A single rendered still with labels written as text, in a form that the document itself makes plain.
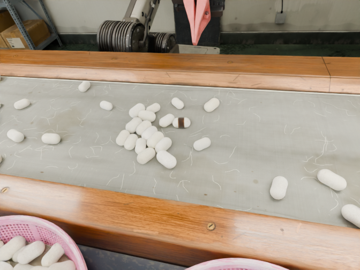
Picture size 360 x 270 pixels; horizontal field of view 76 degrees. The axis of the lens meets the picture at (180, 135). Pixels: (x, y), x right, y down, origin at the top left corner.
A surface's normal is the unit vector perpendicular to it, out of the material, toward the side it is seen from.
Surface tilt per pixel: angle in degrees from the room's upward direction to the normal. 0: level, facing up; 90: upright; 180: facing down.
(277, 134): 0
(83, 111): 0
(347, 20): 89
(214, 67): 0
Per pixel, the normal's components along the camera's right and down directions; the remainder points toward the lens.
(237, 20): -0.18, 0.69
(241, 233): -0.07, -0.70
